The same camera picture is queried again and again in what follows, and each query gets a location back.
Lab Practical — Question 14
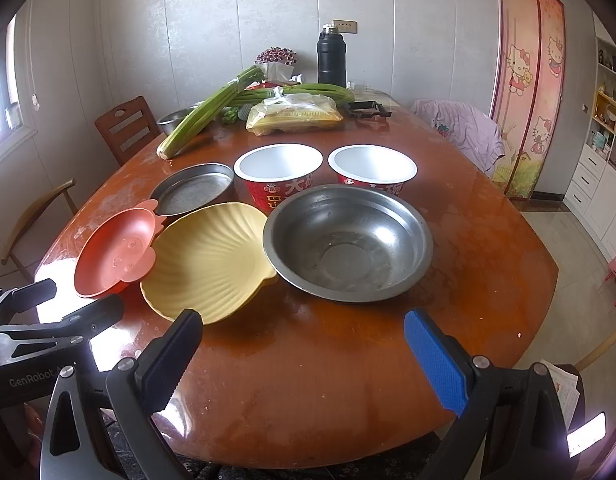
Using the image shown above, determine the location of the orange pig-face plate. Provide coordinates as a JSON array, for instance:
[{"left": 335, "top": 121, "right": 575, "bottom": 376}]
[{"left": 74, "top": 200, "right": 166, "bottom": 298}]

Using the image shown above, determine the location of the yellow shell-shaped plate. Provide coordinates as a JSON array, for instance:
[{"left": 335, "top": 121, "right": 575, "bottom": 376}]
[{"left": 140, "top": 203, "right": 276, "bottom": 325}]

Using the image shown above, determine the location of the steel round pan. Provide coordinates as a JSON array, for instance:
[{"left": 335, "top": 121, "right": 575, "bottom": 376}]
[{"left": 150, "top": 162, "right": 234, "bottom": 217}]

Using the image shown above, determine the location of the large steel bowl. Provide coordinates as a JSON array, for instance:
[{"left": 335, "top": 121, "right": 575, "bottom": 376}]
[{"left": 262, "top": 184, "right": 434, "bottom": 304}]

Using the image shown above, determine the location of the light wood armchair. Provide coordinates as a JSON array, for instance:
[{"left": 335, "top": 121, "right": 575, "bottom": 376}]
[{"left": 0, "top": 179, "right": 78, "bottom": 283}]

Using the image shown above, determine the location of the brown wooden slat chair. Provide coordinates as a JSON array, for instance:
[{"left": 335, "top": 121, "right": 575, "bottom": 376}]
[{"left": 94, "top": 96, "right": 160, "bottom": 166}]

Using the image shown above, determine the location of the small steel bowl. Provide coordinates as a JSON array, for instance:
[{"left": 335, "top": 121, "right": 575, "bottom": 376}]
[{"left": 157, "top": 107, "right": 194, "bottom": 136}]

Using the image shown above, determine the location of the celery bunch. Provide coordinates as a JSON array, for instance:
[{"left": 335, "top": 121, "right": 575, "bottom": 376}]
[{"left": 156, "top": 65, "right": 265, "bottom": 160}]

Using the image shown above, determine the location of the white shelf cabinet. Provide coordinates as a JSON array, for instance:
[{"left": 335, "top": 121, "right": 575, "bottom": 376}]
[{"left": 564, "top": 38, "right": 616, "bottom": 259}]

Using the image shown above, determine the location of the red noodle cup left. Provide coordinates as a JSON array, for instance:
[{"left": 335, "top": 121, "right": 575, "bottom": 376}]
[{"left": 233, "top": 143, "right": 323, "bottom": 214}]

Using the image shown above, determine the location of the red noodle cup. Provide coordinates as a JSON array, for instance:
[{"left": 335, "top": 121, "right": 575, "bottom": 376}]
[
  {"left": 233, "top": 143, "right": 323, "bottom": 214},
  {"left": 327, "top": 144, "right": 419, "bottom": 196}
]

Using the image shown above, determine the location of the long green beans bundle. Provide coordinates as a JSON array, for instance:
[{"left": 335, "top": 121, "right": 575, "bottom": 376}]
[{"left": 227, "top": 84, "right": 355, "bottom": 107}]

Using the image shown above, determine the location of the yellow food plastic bag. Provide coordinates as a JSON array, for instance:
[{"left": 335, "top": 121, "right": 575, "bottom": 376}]
[{"left": 246, "top": 90, "right": 344, "bottom": 136}]

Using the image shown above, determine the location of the red noodle cup right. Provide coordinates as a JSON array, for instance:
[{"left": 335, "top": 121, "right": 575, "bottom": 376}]
[{"left": 327, "top": 144, "right": 419, "bottom": 196}]

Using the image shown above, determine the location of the pink cloth covered chair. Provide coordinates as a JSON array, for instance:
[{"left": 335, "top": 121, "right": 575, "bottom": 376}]
[{"left": 411, "top": 100, "right": 505, "bottom": 178}]

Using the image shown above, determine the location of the black thermos flask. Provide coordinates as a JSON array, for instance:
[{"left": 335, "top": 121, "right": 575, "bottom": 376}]
[{"left": 317, "top": 24, "right": 347, "bottom": 88}]

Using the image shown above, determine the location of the Hello Kitty sliding door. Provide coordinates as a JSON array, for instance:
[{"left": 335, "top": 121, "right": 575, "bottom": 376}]
[{"left": 492, "top": 0, "right": 566, "bottom": 200}]

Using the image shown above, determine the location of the wall power outlet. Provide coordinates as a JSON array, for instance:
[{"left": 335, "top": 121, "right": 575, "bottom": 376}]
[{"left": 332, "top": 20, "right": 359, "bottom": 34}]

